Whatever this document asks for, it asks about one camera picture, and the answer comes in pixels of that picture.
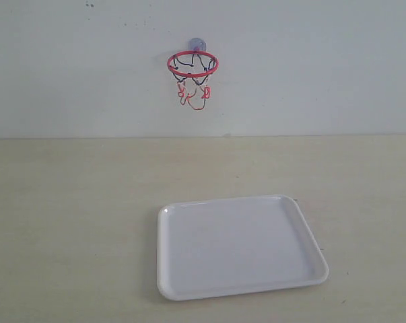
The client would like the hoop net, black white red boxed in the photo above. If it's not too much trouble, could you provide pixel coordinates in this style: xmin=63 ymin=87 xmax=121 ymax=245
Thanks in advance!
xmin=167 ymin=50 xmax=219 ymax=111

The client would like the white rectangular plastic tray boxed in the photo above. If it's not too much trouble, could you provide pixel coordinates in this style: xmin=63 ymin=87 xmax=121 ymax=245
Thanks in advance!
xmin=157 ymin=194 xmax=329 ymax=301

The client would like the red mini basketball hoop ring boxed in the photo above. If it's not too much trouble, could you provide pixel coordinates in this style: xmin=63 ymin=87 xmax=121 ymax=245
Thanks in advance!
xmin=166 ymin=50 xmax=220 ymax=77

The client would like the clear suction cup mount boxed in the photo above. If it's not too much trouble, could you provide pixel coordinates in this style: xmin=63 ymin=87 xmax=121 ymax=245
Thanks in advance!
xmin=188 ymin=38 xmax=207 ymax=52

